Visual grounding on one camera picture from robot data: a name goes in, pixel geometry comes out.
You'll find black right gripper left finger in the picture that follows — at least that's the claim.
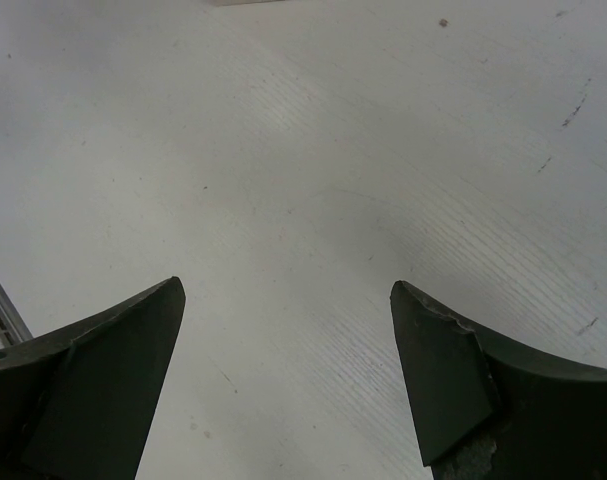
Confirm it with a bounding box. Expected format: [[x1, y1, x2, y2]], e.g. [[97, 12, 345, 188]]
[[0, 277, 186, 479]]

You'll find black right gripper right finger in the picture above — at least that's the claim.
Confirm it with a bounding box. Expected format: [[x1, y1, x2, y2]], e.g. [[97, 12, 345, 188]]
[[390, 281, 607, 479]]

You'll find aluminium table edge rail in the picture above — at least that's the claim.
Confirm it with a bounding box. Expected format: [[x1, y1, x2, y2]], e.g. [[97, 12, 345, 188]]
[[0, 282, 33, 347]]

